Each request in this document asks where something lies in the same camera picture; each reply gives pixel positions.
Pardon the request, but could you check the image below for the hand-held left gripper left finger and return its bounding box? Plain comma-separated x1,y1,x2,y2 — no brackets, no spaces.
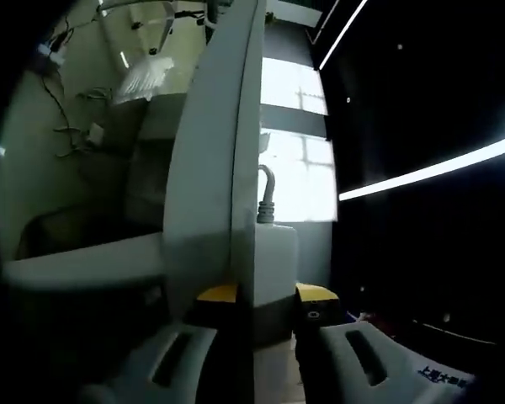
77,283,254,404

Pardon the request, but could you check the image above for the white ceiling light strip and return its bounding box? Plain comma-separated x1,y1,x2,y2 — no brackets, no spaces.
318,0,369,71
338,131,505,203

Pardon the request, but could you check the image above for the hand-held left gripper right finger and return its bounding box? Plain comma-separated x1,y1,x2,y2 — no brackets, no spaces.
293,282,476,404

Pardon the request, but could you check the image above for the black floor cable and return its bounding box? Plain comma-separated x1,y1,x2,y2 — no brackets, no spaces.
36,40,90,157

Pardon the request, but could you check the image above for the white power strip cable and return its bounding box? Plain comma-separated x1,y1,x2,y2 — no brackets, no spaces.
256,163,278,228

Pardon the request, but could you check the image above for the bright window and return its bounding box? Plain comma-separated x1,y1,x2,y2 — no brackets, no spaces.
259,56,338,225

